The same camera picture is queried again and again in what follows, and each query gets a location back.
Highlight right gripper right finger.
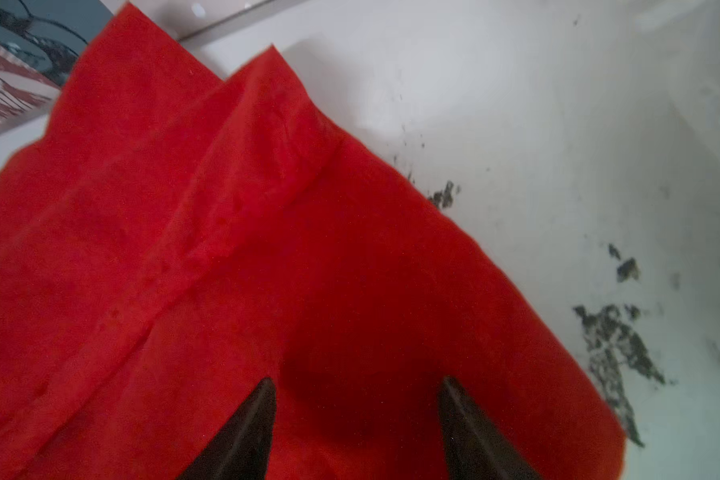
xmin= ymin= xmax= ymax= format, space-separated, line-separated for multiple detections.
xmin=437 ymin=376 xmax=540 ymax=480

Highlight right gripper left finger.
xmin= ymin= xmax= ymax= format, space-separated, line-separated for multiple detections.
xmin=177 ymin=377 xmax=276 ymax=480

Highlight red shorts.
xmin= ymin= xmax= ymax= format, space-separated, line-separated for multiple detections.
xmin=0 ymin=5 xmax=626 ymax=479

